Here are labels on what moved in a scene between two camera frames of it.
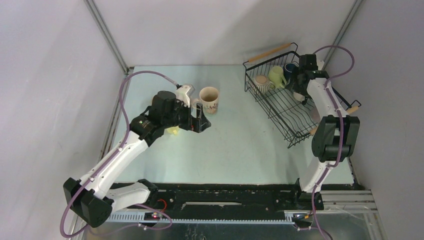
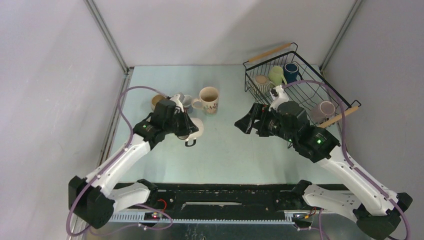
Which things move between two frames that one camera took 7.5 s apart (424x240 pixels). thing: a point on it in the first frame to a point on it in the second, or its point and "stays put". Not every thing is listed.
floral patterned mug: [208, 97] stays put
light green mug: [276, 76] stays put
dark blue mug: [290, 72] stays put
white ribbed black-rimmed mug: [299, 97] to [199, 123]
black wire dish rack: [270, 79] stays put
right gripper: [296, 87] to [258, 112]
